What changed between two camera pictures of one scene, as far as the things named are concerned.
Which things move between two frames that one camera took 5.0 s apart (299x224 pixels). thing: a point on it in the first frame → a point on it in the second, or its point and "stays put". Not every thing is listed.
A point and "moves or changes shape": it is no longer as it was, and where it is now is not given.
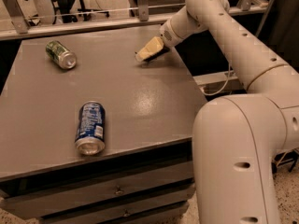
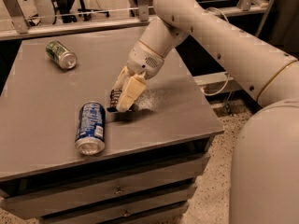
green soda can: (56, 51) stays put
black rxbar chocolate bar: (161, 52) moves or changes shape
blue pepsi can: (90, 132) stays put
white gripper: (167, 35) → (142, 61)
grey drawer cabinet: (145, 175) stays put
